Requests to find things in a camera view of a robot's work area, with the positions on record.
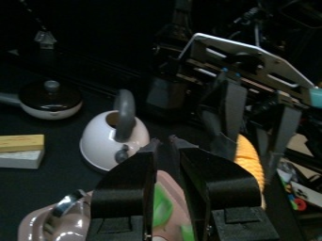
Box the yellow toy corn cob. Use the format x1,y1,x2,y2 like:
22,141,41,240
232,134,268,210

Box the white saucepan dark lid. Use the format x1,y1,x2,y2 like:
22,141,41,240
0,79,84,121

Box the white kettle grey handle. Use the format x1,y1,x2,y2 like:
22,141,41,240
78,88,150,173

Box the white sheet coloured dots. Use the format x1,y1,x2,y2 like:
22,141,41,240
284,169,322,210

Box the pink plastic tray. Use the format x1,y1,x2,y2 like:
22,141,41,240
15,170,194,241

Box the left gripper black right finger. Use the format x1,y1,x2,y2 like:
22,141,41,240
168,135,281,241

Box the tan wooden block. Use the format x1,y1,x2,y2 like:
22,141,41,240
0,134,45,153

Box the white foam block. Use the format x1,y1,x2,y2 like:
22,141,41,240
0,150,45,169

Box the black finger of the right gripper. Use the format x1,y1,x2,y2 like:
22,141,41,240
200,71,248,161
253,92,304,185

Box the green corn husk piece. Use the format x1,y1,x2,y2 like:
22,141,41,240
150,183,197,241

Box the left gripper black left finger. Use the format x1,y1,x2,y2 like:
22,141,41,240
85,137,161,241

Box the shiny metal ring handle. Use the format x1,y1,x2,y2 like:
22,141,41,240
49,188,86,219

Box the teal tape tag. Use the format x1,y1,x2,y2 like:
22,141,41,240
308,87,322,109

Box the grey metal clamp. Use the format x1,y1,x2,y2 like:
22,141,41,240
33,29,57,51

